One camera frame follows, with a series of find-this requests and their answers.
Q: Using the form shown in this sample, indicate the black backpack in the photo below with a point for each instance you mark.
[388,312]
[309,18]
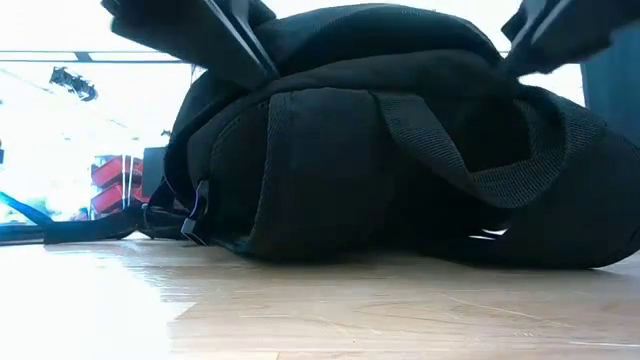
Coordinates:
[350,175]

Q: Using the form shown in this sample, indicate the red storage rack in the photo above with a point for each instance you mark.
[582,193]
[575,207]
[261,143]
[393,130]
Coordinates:
[112,172]

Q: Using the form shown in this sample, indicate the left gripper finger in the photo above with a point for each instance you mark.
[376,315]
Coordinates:
[247,30]
[175,30]

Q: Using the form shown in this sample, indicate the black partition panel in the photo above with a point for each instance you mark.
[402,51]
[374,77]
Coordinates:
[615,90]

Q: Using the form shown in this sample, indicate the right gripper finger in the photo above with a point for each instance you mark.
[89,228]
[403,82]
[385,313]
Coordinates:
[575,30]

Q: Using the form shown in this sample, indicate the black ceiling spotlight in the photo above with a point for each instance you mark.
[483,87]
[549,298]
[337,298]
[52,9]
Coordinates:
[75,84]

